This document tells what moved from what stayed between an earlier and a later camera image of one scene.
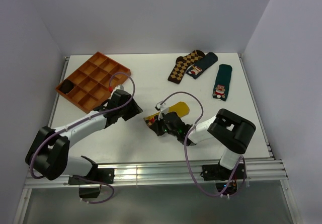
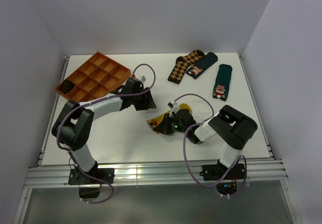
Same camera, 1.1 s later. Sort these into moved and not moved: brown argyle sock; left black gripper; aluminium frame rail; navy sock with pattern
Moved: left black gripper
Not moved: aluminium frame rail; brown argyle sock; navy sock with pattern
